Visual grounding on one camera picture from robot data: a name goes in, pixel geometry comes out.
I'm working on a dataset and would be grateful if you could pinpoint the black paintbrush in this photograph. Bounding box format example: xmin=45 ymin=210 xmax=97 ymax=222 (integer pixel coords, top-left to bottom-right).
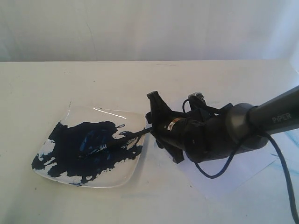
xmin=78 ymin=127 xmax=152 ymax=160

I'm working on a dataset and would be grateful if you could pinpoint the white plate with blue paint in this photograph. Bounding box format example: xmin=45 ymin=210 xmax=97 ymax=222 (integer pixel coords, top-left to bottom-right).
xmin=31 ymin=106 xmax=146 ymax=188

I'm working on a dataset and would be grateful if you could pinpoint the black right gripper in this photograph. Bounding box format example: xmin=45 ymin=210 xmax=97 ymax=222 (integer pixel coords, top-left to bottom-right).
xmin=146 ymin=91 xmax=224 ymax=164

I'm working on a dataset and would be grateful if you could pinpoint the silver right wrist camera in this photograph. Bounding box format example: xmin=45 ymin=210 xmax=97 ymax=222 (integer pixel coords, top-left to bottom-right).
xmin=188 ymin=92 xmax=206 ymax=109

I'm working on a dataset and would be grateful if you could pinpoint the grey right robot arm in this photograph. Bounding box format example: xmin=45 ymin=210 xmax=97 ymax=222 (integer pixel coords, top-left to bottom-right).
xmin=146 ymin=87 xmax=299 ymax=163

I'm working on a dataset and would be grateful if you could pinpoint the white paper sheet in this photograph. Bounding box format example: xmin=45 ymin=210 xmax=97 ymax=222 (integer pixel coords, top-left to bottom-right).
xmin=149 ymin=98 xmax=281 ymax=201

